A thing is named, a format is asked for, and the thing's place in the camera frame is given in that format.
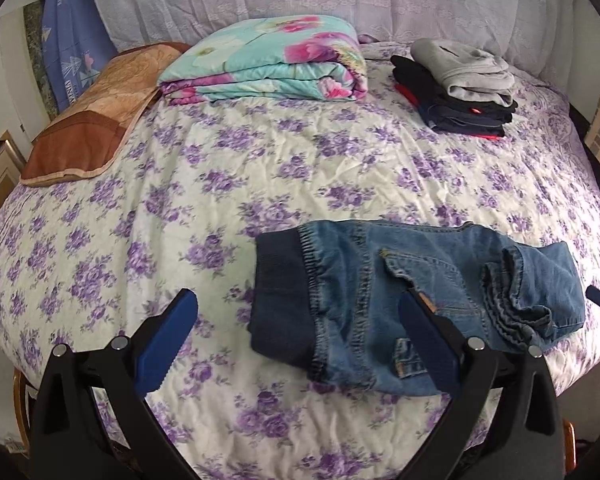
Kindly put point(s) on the brown patterned pillow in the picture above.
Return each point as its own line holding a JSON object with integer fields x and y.
{"x": 95, "y": 115}

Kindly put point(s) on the folded grey hoodie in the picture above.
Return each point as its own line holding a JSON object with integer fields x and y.
{"x": 460, "y": 67}

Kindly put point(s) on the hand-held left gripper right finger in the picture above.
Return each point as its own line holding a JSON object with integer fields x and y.
{"x": 427, "y": 342}

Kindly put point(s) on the blue printed cloth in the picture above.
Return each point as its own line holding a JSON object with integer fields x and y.
{"x": 70, "y": 20}

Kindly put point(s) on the purple floral bedspread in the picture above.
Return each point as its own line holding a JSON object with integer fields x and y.
{"x": 230, "y": 175}

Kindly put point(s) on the folded floral quilt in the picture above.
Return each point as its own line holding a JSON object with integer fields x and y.
{"x": 270, "y": 60}

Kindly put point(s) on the folded black clothes stack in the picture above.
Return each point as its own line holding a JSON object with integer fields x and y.
{"x": 460, "y": 115}

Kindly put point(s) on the blue denim pants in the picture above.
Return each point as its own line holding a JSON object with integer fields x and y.
{"x": 350, "y": 285}

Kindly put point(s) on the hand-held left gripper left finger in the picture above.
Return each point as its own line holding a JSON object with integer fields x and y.
{"x": 165, "y": 345}

